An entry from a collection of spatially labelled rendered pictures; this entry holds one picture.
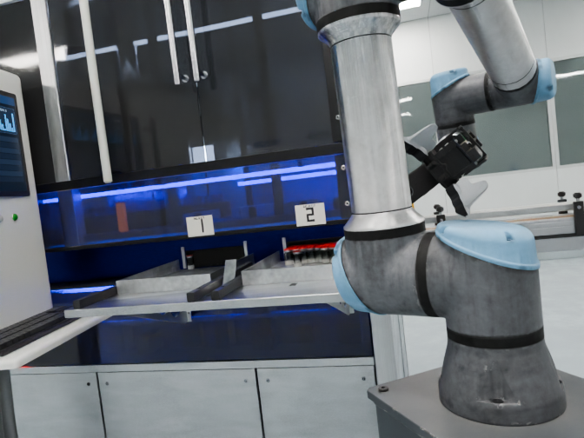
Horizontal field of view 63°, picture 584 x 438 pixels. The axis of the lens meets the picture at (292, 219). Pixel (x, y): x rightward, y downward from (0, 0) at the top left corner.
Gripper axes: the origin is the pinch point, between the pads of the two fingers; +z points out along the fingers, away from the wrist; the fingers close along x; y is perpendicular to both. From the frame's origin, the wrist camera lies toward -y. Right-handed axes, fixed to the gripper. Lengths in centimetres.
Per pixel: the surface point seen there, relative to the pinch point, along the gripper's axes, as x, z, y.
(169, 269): -27, -37, -87
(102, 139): -68, -34, -72
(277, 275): -4.0, -20.2, -45.3
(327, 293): 5.2, -9.4, -31.8
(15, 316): -42, -6, -113
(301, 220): -12, -47, -45
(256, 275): -7, -19, -49
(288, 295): 0.7, -7.7, -38.3
